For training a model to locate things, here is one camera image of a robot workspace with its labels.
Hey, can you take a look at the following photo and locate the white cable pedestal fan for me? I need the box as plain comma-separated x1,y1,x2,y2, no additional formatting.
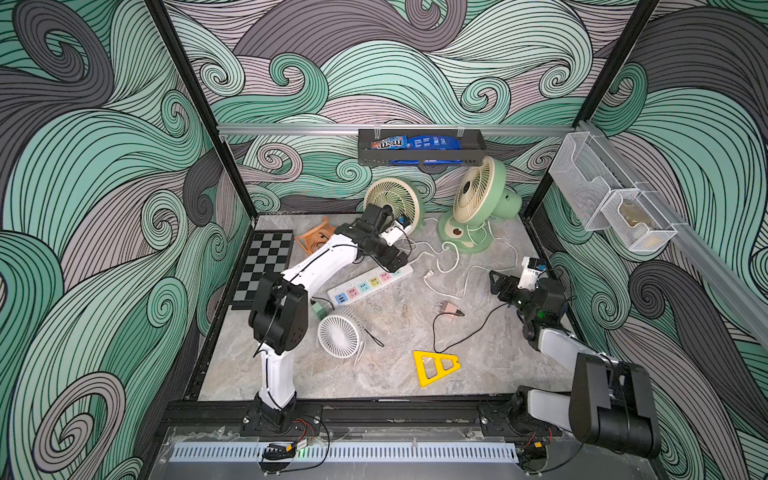
422,218,523,301

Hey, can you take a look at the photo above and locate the white cable round fan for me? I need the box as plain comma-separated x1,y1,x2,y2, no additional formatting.
406,239,461,274

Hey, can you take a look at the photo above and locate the green usb charger adapter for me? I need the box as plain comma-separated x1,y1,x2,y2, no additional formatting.
312,303,327,320

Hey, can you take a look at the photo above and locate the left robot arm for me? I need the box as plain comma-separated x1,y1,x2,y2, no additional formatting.
248,204,416,428

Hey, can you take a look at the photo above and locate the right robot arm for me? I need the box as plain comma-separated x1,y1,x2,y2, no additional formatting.
489,271,661,459

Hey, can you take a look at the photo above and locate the white multicolour power strip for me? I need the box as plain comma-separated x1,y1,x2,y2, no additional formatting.
327,265,413,307

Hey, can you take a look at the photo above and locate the cream green round fan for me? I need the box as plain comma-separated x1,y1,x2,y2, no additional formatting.
362,177,425,235

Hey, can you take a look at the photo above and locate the small orange desk fan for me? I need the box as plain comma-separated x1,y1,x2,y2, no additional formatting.
295,216,335,255

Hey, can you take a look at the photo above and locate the small white desk fan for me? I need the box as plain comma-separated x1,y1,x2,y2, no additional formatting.
317,306,366,359

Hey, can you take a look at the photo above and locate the blue candy bag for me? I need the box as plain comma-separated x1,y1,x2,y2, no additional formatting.
368,135,462,165

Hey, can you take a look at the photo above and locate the black white chessboard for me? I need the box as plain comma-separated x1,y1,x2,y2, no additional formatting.
230,230,294,310

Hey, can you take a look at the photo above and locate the small clear plastic bin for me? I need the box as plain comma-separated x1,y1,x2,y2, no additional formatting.
601,188,677,254

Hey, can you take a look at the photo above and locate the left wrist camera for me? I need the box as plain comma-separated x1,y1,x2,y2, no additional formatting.
380,219,415,246

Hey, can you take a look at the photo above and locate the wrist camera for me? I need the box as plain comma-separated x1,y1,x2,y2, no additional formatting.
517,256,548,291
380,219,415,246

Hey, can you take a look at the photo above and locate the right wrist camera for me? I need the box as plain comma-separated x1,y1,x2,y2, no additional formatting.
517,256,548,291

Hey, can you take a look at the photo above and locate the black usb cable blue fan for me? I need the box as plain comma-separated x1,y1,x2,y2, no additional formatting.
431,302,511,355

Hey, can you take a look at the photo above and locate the black cable white fan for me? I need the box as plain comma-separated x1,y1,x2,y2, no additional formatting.
310,297,385,358

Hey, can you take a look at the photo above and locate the large green pedestal fan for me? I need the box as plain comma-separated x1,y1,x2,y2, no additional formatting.
437,156,522,254

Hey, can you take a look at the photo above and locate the black wall shelf basket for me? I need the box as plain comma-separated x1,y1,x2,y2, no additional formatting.
357,127,487,166

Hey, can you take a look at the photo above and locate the yellow triangular plastic frame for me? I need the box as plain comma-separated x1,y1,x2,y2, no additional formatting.
413,351,462,388

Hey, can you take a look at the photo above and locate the clear plastic wall bin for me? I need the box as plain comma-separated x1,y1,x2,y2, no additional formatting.
549,132,623,231

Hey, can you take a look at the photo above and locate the aluminium wall rail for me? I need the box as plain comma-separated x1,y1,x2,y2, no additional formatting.
217,122,577,139

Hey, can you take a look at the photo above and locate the white perforated cable duct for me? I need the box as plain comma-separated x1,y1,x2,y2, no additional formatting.
169,441,519,464

